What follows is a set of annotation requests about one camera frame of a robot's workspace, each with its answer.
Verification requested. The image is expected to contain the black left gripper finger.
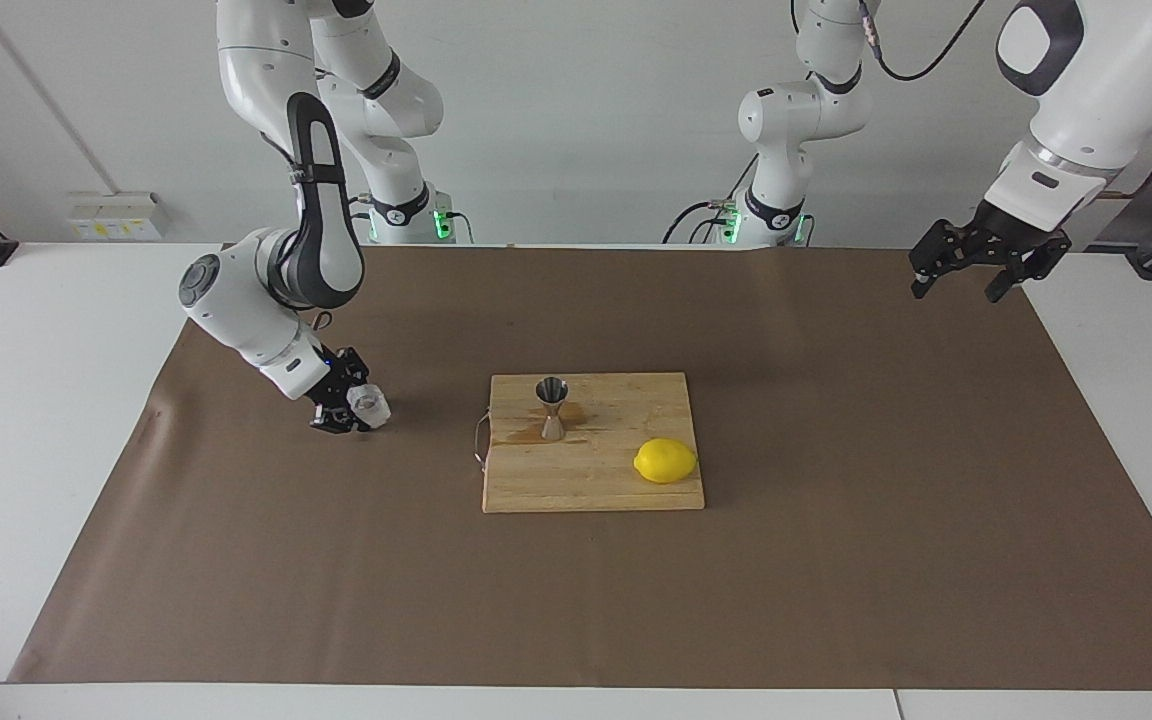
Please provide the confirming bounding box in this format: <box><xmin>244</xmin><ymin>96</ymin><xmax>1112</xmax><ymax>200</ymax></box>
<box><xmin>910</xmin><ymin>219</ymin><xmax>978</xmax><ymax>301</ymax></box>
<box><xmin>983</xmin><ymin>231</ymin><xmax>1074</xmax><ymax>304</ymax></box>

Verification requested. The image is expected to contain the clear crinkled glass cup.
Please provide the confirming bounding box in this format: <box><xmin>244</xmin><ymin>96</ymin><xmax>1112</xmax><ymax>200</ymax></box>
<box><xmin>348</xmin><ymin>385</ymin><xmax>393</xmax><ymax>432</ymax></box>

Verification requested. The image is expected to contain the steel double jigger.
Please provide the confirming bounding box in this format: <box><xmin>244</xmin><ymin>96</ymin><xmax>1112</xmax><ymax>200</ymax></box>
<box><xmin>534</xmin><ymin>376</ymin><xmax>570</xmax><ymax>442</ymax></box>

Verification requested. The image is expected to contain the brown paper table mat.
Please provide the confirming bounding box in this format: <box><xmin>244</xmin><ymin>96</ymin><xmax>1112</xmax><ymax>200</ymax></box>
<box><xmin>8</xmin><ymin>243</ymin><xmax>1152</xmax><ymax>691</ymax></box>

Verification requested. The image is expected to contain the wooden cutting board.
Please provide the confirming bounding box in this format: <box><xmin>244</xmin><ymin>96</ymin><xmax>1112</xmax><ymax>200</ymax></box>
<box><xmin>473</xmin><ymin>372</ymin><xmax>707</xmax><ymax>515</ymax></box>

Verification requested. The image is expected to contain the yellow lemon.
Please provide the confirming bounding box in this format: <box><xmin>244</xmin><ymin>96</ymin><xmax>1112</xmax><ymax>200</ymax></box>
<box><xmin>633</xmin><ymin>437</ymin><xmax>699</xmax><ymax>485</ymax></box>

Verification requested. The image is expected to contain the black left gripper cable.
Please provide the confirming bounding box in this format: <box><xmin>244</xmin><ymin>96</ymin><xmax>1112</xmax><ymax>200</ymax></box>
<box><xmin>861</xmin><ymin>0</ymin><xmax>1152</xmax><ymax>201</ymax></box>

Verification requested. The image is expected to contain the black base power cable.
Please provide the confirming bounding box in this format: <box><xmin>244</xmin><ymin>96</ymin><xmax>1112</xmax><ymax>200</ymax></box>
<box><xmin>662</xmin><ymin>199</ymin><xmax>739</xmax><ymax>246</ymax></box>

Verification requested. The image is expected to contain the white wall socket box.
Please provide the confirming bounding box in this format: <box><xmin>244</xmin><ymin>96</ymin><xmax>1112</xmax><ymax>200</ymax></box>
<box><xmin>66</xmin><ymin>192</ymin><xmax>169</xmax><ymax>243</ymax></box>

